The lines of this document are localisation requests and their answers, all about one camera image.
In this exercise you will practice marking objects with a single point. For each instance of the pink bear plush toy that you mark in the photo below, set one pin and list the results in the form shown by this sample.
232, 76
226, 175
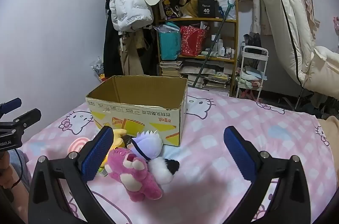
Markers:
137, 176

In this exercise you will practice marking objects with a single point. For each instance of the plastic bag of snacks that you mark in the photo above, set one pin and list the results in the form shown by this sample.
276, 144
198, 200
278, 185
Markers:
97, 69

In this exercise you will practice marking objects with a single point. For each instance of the stack of books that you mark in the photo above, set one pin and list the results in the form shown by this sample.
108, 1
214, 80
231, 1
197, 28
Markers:
170, 69

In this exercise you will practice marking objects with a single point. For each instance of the black tissue pack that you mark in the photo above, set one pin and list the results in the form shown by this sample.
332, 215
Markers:
129, 140

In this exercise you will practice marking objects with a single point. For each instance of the yellow plush toy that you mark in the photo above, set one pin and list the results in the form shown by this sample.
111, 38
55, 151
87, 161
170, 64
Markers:
118, 137

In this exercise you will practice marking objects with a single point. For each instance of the row of small bottles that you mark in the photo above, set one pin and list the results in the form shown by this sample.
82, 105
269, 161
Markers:
223, 50

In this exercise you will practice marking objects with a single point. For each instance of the pink swirl round toy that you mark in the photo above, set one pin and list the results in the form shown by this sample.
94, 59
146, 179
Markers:
78, 146

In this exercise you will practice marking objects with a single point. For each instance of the red patterned bag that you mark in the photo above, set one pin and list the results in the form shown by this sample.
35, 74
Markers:
193, 41

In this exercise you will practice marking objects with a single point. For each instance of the person's left forearm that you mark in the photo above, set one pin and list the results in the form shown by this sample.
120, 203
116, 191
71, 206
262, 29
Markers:
18, 200

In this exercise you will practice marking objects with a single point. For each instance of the wooden shelf rack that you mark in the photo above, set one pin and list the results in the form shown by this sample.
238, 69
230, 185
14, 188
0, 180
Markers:
196, 19

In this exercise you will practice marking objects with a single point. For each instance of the white plush toy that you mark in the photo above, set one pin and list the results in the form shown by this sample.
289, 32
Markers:
161, 171

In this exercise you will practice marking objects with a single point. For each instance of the purple haired plush doll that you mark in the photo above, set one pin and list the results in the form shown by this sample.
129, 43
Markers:
148, 143

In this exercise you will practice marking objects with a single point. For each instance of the printed cardboard box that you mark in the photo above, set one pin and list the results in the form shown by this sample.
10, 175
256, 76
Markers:
137, 118

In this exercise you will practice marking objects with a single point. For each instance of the cream padded chair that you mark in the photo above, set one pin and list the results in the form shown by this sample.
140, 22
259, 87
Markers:
280, 15

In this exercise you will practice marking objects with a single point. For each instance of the white trolley cart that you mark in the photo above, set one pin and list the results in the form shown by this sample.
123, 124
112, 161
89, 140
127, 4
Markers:
255, 49

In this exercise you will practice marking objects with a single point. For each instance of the teal bag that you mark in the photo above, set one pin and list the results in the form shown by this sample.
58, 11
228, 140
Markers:
169, 44

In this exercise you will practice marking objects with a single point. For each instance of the black box white print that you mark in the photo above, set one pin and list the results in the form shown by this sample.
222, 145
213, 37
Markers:
206, 8

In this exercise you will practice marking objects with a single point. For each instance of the pink cat printed bedsheet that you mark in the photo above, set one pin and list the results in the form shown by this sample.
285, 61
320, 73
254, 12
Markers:
225, 118

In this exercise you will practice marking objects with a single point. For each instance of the green pole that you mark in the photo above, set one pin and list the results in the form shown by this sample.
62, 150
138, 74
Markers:
214, 42

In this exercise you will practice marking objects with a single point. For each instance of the black hanging coat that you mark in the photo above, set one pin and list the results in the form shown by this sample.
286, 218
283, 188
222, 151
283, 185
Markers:
111, 54

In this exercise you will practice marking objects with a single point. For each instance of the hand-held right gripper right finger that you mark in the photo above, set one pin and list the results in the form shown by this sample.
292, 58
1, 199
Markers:
238, 155

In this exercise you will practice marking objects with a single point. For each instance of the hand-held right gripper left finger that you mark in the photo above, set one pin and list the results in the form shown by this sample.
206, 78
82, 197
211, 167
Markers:
98, 155

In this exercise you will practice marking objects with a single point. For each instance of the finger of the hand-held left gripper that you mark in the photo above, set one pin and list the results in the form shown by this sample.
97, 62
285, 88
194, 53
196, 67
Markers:
12, 105
29, 116

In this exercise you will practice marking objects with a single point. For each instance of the beige hanging trousers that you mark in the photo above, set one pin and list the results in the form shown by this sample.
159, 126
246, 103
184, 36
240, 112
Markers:
131, 57

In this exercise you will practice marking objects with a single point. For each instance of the green tissue pack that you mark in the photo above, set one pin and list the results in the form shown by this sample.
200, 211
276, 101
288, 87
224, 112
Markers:
102, 169

